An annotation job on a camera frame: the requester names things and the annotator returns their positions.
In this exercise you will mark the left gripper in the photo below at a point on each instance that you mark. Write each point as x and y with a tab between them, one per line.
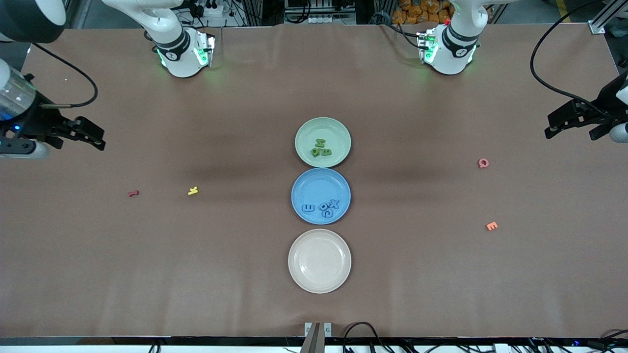
610	96

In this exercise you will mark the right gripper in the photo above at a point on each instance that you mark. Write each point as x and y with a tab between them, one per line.
32	120

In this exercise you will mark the blue foam letter E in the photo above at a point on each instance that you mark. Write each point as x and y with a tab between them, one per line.
309	208

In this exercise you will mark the dark green foam letter N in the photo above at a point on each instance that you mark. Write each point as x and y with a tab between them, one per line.
320	143

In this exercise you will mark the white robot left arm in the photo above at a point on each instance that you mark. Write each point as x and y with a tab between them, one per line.
456	46

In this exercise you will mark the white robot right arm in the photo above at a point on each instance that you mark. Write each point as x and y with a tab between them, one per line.
171	29

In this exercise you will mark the pink red foam letter G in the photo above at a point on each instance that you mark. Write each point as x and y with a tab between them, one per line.
483	163

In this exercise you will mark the yellow foam letter K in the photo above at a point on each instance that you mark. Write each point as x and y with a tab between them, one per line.
193	190

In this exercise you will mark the brown table cover sheet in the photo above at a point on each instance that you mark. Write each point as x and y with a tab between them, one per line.
98	274

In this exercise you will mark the white power strip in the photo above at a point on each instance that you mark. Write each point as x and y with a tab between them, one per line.
324	19
211	10

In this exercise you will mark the orange fruit mesh bag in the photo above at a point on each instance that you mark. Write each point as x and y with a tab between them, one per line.
417	12

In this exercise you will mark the pale green round plate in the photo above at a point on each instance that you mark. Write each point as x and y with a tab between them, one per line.
336	130

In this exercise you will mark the blue round plate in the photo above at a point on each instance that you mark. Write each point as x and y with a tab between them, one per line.
316	186

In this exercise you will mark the beige round plate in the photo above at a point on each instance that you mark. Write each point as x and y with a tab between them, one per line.
319	261

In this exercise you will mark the aluminium frame profile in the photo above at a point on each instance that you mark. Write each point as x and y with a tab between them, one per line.
606	19

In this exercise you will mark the silver edge bracket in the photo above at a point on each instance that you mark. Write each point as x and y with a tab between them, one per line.
308	328

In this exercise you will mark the brown wedge post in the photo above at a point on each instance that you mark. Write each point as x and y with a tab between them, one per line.
314	343

